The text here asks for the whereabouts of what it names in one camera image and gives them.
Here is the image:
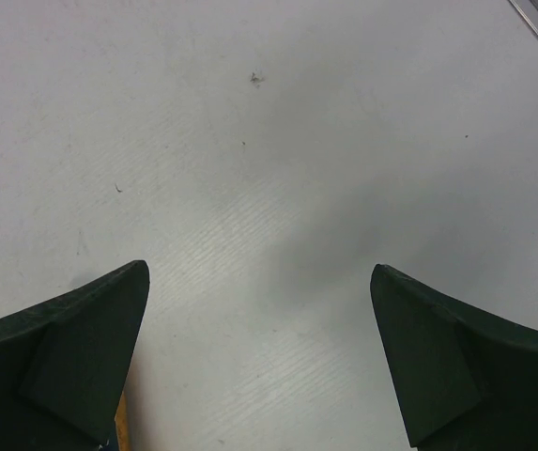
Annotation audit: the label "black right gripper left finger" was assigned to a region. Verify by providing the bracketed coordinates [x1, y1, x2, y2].
[0, 260, 149, 450]

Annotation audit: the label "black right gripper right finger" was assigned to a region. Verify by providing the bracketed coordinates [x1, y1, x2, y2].
[370, 264, 538, 450]

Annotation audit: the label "orange bottle with red label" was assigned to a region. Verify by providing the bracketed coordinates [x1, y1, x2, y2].
[104, 389, 132, 451]

